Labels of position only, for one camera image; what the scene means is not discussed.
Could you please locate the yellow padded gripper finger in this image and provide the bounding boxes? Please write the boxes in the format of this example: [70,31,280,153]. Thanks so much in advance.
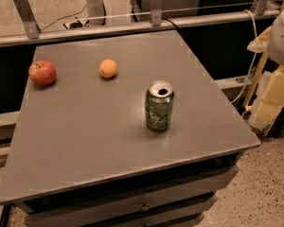
[248,65,284,136]

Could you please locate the green soda can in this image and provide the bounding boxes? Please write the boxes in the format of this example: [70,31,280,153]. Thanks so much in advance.
[145,80,174,131]

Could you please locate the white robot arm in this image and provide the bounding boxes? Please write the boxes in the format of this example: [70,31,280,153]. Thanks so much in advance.
[247,10,284,135]

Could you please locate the metal railing bar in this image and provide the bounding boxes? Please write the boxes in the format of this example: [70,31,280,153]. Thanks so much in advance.
[0,9,281,49]

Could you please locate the orange fruit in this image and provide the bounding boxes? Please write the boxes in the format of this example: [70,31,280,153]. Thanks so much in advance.
[98,59,118,79]

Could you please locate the metal drawer pull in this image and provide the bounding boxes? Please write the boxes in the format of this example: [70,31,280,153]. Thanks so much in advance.
[140,201,151,212]

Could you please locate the red apple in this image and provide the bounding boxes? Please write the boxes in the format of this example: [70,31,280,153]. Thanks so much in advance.
[28,61,57,86]

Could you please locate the white cable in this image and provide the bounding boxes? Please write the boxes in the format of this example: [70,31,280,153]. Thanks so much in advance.
[230,9,259,105]

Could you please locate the right metal railing bracket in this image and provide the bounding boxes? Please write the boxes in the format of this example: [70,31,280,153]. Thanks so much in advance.
[252,0,269,15]

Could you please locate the metal railing bracket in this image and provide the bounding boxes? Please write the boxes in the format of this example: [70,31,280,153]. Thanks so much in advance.
[252,0,269,15]
[13,0,41,39]
[151,0,162,26]

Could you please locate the middle metal railing bracket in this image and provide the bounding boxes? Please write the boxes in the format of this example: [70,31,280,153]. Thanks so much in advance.
[151,0,162,26]

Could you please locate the left metal railing bracket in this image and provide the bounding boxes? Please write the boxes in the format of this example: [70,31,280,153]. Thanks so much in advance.
[13,0,41,39]

